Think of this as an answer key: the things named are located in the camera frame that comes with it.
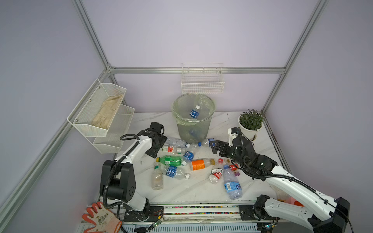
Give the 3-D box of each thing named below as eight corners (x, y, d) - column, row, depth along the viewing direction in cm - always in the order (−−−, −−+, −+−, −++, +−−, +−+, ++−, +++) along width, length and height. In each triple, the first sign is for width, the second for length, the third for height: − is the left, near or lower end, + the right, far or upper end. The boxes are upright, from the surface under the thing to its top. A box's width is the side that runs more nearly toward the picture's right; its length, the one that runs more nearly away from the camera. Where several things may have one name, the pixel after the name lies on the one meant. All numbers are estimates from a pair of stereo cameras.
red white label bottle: (207, 181, 85) (208, 178, 81) (212, 168, 90) (213, 165, 86) (217, 186, 83) (219, 183, 79) (222, 172, 88) (223, 169, 84)
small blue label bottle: (179, 163, 92) (179, 160, 88) (187, 152, 97) (187, 149, 93) (187, 167, 90) (187, 164, 87) (194, 156, 95) (194, 153, 92)
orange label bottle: (192, 171, 89) (192, 168, 85) (190, 163, 93) (191, 159, 89) (214, 168, 91) (215, 164, 87) (212, 160, 94) (213, 156, 90)
